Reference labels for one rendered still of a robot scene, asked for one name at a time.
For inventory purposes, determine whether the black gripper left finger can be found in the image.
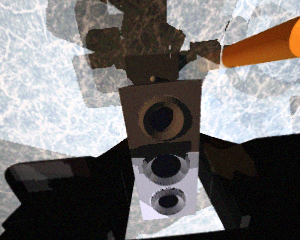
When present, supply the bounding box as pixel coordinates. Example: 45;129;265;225
5;138;135;240

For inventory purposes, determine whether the orange-brown cylinder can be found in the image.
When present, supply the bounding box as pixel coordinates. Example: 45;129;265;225
221;16;300;68

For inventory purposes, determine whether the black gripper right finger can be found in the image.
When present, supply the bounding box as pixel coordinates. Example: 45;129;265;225
198;133;300;230

